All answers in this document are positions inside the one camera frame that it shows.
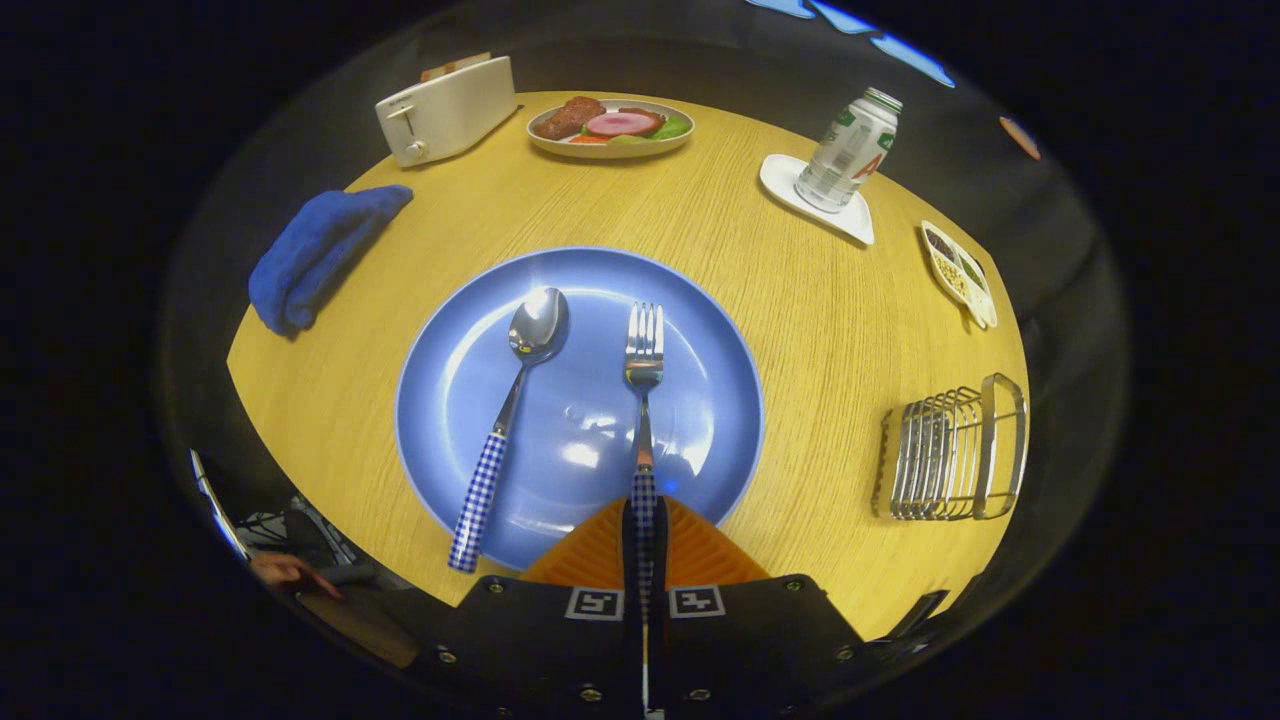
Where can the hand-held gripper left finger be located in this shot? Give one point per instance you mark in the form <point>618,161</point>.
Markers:
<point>628,560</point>

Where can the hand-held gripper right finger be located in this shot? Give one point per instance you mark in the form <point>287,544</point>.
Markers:
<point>661,560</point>

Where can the blue round plate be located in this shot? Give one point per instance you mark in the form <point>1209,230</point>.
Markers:
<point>580,430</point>

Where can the black flat object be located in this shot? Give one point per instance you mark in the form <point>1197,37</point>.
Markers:
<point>915,615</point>

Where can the white coaster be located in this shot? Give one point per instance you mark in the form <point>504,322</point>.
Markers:
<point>790,185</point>

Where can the white food plate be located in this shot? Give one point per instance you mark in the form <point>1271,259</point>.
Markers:
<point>610,148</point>

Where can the white divided seasoning tray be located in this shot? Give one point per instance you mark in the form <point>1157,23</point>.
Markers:
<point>960,275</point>

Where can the open laptop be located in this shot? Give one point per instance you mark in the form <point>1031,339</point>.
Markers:
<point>215,500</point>

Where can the red tomato slice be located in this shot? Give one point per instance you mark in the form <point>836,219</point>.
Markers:
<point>588,139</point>

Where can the green lettuce leaf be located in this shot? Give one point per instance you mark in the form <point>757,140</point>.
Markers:
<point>672,128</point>

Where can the pink ham slice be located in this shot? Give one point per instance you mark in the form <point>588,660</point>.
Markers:
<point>620,124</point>

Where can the blue folded cloth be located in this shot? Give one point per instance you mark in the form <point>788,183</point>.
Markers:
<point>320,250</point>

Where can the brown steak piece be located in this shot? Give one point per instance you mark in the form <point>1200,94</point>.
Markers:
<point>568,118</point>

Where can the white toaster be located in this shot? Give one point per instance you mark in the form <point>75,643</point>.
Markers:
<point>450,110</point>

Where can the toast slice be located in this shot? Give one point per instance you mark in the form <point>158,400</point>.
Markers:
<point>455,66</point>

